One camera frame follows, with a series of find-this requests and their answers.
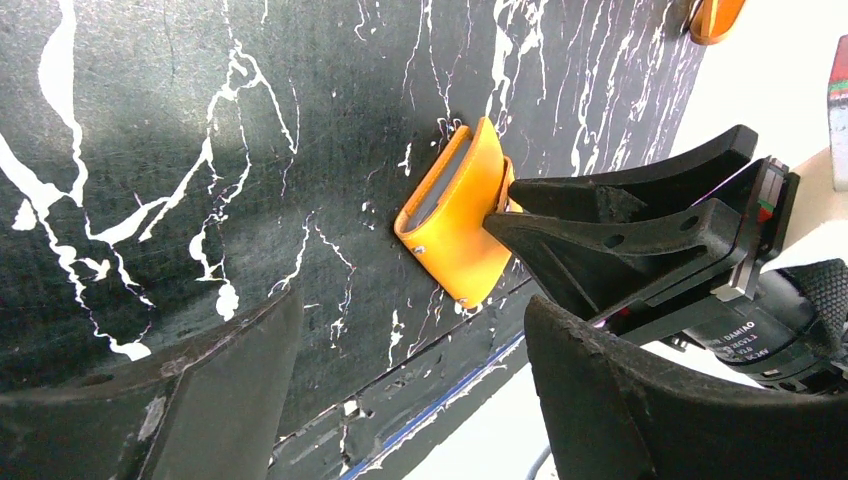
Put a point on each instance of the orange wooden rack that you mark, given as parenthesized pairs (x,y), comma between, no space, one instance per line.
(710,22)

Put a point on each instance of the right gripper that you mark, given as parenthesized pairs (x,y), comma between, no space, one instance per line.
(702,273)

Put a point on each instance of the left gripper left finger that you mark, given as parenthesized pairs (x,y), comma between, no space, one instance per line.
(207,407)

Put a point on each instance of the orange card holder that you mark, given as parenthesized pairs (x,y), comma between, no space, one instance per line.
(441,224)

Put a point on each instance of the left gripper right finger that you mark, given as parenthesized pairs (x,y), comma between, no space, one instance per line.
(613,410)

